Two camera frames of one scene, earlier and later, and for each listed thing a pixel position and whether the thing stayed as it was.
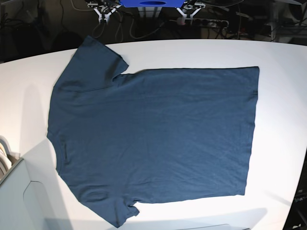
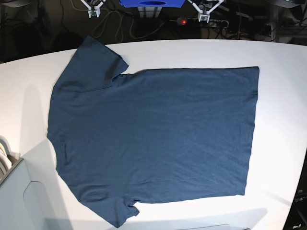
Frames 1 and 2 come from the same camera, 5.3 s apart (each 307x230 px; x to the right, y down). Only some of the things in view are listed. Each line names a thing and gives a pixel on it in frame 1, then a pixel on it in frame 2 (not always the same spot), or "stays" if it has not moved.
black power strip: x=203 y=23 stays
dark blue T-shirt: x=149 y=136 stays
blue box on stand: x=152 y=3 stays
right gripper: x=188 y=10 -> x=204 y=7
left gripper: x=103 y=9 -> x=93 y=5
